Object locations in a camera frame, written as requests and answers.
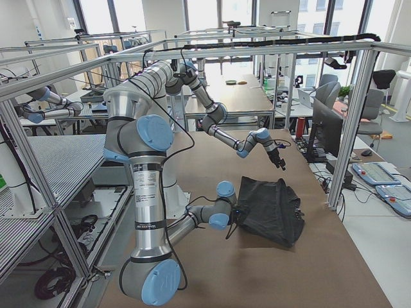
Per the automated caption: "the blue teach pendant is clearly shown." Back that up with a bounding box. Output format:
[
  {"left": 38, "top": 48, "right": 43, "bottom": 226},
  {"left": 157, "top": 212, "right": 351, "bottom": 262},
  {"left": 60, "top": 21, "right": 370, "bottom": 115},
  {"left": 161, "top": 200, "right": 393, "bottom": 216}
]
[
  {"left": 351, "top": 162, "right": 401, "bottom": 186},
  {"left": 375, "top": 185, "right": 410, "bottom": 218}
]

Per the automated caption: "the black Huawei monitor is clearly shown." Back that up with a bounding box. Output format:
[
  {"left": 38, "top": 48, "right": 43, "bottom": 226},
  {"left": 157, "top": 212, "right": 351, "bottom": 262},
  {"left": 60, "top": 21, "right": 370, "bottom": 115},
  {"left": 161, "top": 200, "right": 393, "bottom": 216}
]
[{"left": 306, "top": 98, "right": 343, "bottom": 163}]

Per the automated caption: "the aluminium frame post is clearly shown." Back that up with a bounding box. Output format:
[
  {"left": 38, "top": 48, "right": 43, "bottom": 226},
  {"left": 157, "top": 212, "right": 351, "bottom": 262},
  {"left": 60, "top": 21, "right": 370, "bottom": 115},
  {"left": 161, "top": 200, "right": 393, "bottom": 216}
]
[{"left": 328, "top": 49, "right": 378, "bottom": 211}]

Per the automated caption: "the black printed t-shirt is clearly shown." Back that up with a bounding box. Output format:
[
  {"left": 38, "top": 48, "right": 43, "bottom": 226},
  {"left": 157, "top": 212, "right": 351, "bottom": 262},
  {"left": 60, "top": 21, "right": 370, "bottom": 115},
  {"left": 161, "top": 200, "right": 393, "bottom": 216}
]
[{"left": 238, "top": 176, "right": 305, "bottom": 248}]

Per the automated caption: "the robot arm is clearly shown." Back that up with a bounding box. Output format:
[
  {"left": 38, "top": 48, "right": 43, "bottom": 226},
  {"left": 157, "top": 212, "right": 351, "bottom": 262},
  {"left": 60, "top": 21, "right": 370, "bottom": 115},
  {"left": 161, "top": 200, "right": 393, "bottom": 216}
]
[
  {"left": 104, "top": 87, "right": 236, "bottom": 306},
  {"left": 142, "top": 60, "right": 286, "bottom": 169}
]

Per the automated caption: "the grey office chair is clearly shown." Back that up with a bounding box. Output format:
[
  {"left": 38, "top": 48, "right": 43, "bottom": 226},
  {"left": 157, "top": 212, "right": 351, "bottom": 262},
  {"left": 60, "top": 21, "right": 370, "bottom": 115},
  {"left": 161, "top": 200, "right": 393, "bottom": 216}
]
[{"left": 357, "top": 89, "right": 384, "bottom": 139}]

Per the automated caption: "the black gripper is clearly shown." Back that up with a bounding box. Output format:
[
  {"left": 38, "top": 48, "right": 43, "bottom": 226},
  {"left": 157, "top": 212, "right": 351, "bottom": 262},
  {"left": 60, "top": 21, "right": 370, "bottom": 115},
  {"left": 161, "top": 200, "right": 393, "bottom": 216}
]
[{"left": 268, "top": 149, "right": 286, "bottom": 171}]

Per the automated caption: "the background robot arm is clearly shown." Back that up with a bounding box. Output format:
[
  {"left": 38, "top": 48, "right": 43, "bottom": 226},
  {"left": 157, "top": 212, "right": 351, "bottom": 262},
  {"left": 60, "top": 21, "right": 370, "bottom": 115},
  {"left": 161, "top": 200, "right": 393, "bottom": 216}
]
[{"left": 16, "top": 87, "right": 83, "bottom": 124}]

